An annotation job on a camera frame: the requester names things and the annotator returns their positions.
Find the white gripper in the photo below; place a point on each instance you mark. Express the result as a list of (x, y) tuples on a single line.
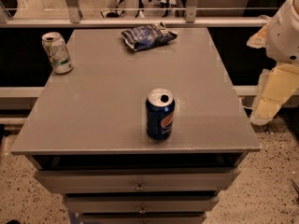
[(284, 37)]

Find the blue pepsi can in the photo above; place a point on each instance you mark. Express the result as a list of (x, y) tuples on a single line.
[(160, 107)]

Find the blue chip bag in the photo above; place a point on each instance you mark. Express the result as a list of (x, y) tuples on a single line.
[(148, 36)]

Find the white green soda can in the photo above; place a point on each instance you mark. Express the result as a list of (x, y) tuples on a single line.
[(57, 52)]

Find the metal railing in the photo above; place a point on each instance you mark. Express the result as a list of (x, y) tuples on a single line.
[(87, 14)]

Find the grey drawer cabinet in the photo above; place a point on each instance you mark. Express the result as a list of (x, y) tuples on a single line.
[(94, 118)]

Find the middle cabinet drawer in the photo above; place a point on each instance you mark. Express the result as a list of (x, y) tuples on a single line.
[(140, 204)]

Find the cabinet drawer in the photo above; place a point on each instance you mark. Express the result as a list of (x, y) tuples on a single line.
[(153, 218), (140, 204), (118, 181)]

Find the bottom cabinet drawer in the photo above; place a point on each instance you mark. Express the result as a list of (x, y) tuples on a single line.
[(153, 218)]

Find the top cabinet drawer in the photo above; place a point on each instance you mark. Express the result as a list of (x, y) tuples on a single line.
[(118, 181)]

